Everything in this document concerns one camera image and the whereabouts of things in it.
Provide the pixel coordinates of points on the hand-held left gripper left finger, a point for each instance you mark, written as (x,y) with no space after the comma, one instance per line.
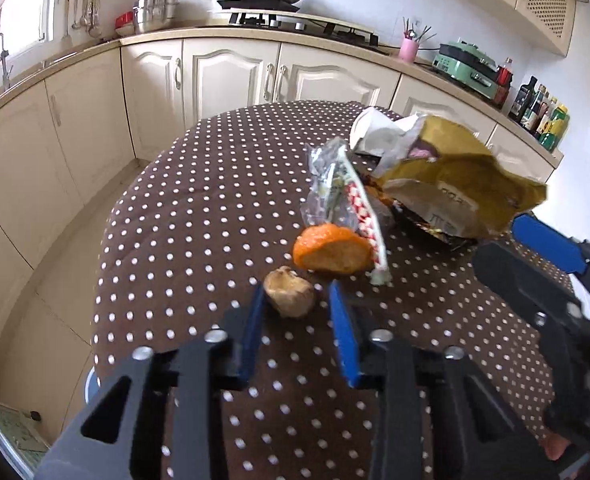
(252,332)

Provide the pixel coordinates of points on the person's right hand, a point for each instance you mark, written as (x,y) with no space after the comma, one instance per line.
(557,447)

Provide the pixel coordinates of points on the clear plastic wrapper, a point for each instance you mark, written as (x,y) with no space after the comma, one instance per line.
(330,185)

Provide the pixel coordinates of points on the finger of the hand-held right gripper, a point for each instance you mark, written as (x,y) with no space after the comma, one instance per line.
(520,280)
(550,245)

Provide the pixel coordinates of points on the white paper bag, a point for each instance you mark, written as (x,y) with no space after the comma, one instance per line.
(370,130)

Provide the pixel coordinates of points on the orange mandarin peel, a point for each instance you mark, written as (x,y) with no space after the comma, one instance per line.
(330,250)

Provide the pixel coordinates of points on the black gas stove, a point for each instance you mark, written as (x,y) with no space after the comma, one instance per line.
(285,22)

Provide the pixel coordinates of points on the stainless steel pot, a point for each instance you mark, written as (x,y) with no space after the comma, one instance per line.
(155,15)

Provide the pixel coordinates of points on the green electric cooker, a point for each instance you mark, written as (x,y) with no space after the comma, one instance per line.
(465,62)

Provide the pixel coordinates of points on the yellow green bottle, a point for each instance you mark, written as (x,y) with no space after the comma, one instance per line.
(555,127)

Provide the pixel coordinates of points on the kitchen window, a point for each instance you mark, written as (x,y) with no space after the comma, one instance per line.
(25,10)

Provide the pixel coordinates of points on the red container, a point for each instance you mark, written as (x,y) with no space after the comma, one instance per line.
(124,24)

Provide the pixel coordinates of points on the cream kitchen base cabinets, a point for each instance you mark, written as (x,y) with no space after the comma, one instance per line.
(225,80)

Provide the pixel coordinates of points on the beige kitchen countertop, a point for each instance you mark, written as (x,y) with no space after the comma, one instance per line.
(175,35)

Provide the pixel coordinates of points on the gold snack bag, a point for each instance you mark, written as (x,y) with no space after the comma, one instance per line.
(465,170)

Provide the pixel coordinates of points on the pink utensil holder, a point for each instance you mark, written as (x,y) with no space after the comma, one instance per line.
(408,50)

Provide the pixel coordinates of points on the brown polka dot tablecloth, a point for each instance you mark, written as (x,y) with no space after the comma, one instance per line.
(200,210)

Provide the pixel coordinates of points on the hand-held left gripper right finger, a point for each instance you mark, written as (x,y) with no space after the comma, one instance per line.
(345,342)

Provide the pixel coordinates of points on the green patterned panel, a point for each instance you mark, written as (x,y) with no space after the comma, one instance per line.
(10,425)

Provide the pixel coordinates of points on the dark glass bottle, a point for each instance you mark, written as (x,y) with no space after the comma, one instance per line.
(522,100)

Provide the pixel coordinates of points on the utensil rail with hanging utensils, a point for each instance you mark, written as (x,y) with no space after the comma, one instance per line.
(82,5)

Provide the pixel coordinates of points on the dark foil wrapper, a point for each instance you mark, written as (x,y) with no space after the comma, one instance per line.
(425,225)

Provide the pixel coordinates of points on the brown dried mushroom scrap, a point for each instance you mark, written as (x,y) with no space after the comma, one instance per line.
(287,292)

